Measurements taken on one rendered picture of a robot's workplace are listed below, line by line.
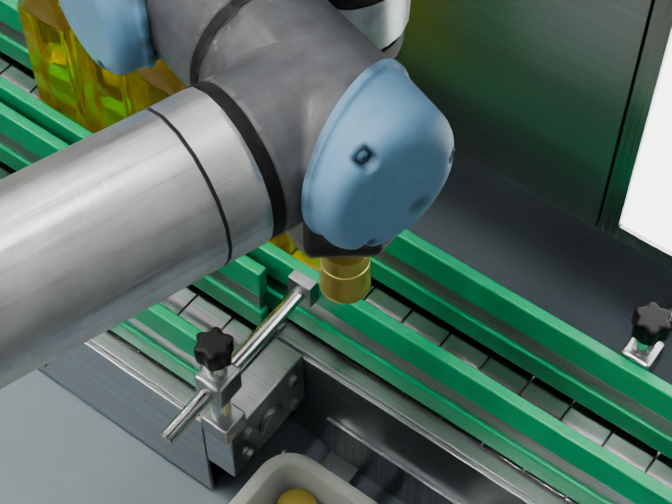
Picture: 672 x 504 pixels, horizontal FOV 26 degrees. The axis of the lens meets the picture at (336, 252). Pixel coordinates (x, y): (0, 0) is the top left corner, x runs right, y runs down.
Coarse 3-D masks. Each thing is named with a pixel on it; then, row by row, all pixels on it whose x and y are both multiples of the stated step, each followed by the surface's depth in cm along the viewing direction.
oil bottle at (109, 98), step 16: (80, 48) 113; (80, 64) 115; (96, 64) 113; (96, 80) 115; (112, 80) 113; (128, 80) 113; (96, 96) 117; (112, 96) 115; (128, 96) 114; (96, 112) 119; (112, 112) 117; (128, 112) 116; (96, 128) 121
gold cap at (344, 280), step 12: (324, 264) 97; (336, 264) 96; (348, 264) 96; (360, 264) 96; (324, 276) 98; (336, 276) 97; (348, 276) 97; (360, 276) 97; (324, 288) 99; (336, 288) 98; (348, 288) 98; (360, 288) 99; (336, 300) 99; (348, 300) 99
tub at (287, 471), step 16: (272, 464) 116; (288, 464) 117; (304, 464) 116; (256, 480) 116; (272, 480) 117; (288, 480) 118; (304, 480) 118; (320, 480) 116; (336, 480) 116; (240, 496) 115; (256, 496) 116; (272, 496) 118; (320, 496) 118; (336, 496) 116; (352, 496) 115
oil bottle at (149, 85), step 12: (132, 72) 110; (144, 72) 109; (156, 72) 108; (168, 72) 108; (132, 84) 111; (144, 84) 110; (156, 84) 109; (168, 84) 108; (180, 84) 108; (144, 96) 112; (156, 96) 110; (168, 96) 109; (144, 108) 113
